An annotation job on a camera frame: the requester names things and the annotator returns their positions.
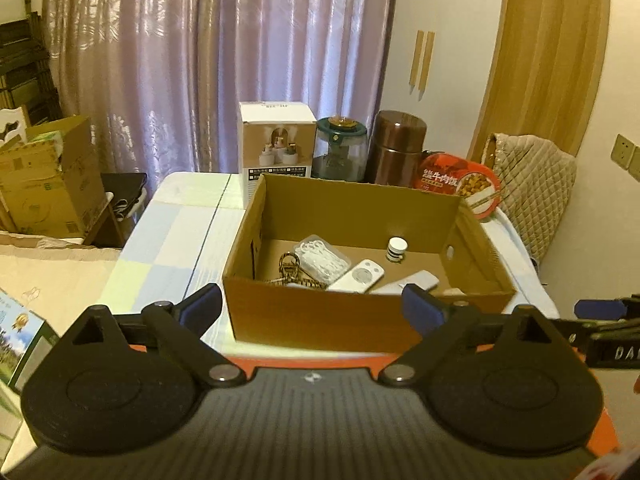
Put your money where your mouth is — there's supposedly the dark folding rack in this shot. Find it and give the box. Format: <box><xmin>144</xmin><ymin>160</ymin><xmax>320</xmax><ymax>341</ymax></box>
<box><xmin>0</xmin><ymin>0</ymin><xmax>63</xmax><ymax>126</ymax></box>

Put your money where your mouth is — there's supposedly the checked bed sheet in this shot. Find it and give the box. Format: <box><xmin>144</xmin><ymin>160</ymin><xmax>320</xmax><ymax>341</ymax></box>
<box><xmin>107</xmin><ymin>171</ymin><xmax>558</xmax><ymax>356</ymax></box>

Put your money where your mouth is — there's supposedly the white product box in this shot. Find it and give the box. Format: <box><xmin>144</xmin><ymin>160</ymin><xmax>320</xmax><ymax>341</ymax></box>
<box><xmin>237</xmin><ymin>101</ymin><xmax>317</xmax><ymax>209</ymax></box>

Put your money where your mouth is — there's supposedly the dark small stool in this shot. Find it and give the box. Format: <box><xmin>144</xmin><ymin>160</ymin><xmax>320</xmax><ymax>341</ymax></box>
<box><xmin>82</xmin><ymin>172</ymin><xmax>148</xmax><ymax>248</ymax></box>

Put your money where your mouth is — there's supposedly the red printed cardboard sheet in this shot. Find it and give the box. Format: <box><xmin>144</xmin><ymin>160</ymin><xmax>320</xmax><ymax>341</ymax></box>
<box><xmin>125</xmin><ymin>342</ymin><xmax>623</xmax><ymax>468</ymax></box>

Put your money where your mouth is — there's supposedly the white remote control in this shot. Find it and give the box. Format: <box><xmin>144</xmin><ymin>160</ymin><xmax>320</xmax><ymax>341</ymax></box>
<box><xmin>327</xmin><ymin>259</ymin><xmax>387</xmax><ymax>293</ymax></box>

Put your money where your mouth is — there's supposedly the red instant food bowl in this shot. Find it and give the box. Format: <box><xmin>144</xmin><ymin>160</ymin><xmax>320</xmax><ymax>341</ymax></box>
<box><xmin>412</xmin><ymin>152</ymin><xmax>502</xmax><ymax>222</ymax></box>

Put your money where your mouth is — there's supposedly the small green white bottle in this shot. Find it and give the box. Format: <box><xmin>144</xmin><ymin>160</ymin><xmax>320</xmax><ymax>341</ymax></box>
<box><xmin>386</xmin><ymin>236</ymin><xmax>408</xmax><ymax>264</ymax></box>

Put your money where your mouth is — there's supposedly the clear box of floss picks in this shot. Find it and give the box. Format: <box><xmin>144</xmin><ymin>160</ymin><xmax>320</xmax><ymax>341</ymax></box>
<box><xmin>291</xmin><ymin>234</ymin><xmax>351</xmax><ymax>291</ymax></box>

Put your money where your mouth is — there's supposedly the glass jar with green lid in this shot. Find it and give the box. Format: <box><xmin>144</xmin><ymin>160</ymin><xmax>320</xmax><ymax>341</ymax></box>
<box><xmin>313</xmin><ymin>116</ymin><xmax>368</xmax><ymax>182</ymax></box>

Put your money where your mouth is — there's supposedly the wooden wall strip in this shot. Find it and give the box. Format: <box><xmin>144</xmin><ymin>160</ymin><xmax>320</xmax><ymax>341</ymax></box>
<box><xmin>419</xmin><ymin>31</ymin><xmax>435</xmax><ymax>98</ymax></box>
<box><xmin>410</xmin><ymin>30</ymin><xmax>425</xmax><ymax>92</ymax></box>

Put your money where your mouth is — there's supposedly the beige quilted cover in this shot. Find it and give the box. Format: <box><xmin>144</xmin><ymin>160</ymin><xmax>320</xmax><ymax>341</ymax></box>
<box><xmin>482</xmin><ymin>133</ymin><xmax>577</xmax><ymax>261</ymax></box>

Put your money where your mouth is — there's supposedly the brown metal canister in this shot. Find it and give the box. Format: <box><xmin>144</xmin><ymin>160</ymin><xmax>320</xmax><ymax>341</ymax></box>
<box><xmin>371</xmin><ymin>110</ymin><xmax>428</xmax><ymax>187</ymax></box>

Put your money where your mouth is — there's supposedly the long white handheld device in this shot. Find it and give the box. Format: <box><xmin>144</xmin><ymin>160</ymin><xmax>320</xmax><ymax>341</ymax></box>
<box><xmin>372</xmin><ymin>270</ymin><xmax>440</xmax><ymax>296</ymax></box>

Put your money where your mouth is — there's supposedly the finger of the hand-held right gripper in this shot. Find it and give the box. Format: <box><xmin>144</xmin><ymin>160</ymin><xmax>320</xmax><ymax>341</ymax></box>
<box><xmin>575</xmin><ymin>296</ymin><xmax>640</xmax><ymax>322</ymax></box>
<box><xmin>550</xmin><ymin>317</ymin><xmax>640</xmax><ymax>348</ymax></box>

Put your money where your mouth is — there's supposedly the purple curtain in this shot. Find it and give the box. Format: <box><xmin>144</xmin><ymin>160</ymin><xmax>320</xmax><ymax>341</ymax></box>
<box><xmin>42</xmin><ymin>0</ymin><xmax>401</xmax><ymax>196</ymax></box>

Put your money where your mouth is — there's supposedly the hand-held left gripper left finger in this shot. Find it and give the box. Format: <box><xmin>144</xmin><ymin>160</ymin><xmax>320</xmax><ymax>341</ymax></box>
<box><xmin>60</xmin><ymin>282</ymin><xmax>246</xmax><ymax>388</ymax></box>

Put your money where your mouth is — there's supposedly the green milk carton box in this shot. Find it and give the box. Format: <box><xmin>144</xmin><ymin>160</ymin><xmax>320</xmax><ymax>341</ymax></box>
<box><xmin>0</xmin><ymin>287</ymin><xmax>61</xmax><ymax>396</ymax></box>

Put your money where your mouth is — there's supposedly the wooden door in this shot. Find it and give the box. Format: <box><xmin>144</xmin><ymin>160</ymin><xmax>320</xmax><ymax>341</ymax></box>
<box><xmin>467</xmin><ymin>0</ymin><xmax>612</xmax><ymax>161</ymax></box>

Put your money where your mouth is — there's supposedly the printed open cardboard carton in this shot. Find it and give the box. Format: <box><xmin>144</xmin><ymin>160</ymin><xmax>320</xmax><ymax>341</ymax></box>
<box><xmin>0</xmin><ymin>116</ymin><xmax>106</xmax><ymax>238</ymax></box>

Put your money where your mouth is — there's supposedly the brown cardboard box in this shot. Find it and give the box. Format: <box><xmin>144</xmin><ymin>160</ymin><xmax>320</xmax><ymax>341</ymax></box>
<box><xmin>222</xmin><ymin>174</ymin><xmax>518</xmax><ymax>353</ymax></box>

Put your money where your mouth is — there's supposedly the white wooden chair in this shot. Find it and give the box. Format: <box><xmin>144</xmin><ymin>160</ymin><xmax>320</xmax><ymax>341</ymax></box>
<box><xmin>0</xmin><ymin>105</ymin><xmax>31</xmax><ymax>151</ymax></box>

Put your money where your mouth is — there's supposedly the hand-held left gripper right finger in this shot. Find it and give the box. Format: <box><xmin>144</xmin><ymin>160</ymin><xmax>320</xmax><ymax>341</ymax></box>
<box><xmin>377</xmin><ymin>282</ymin><xmax>567</xmax><ymax>388</ymax></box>

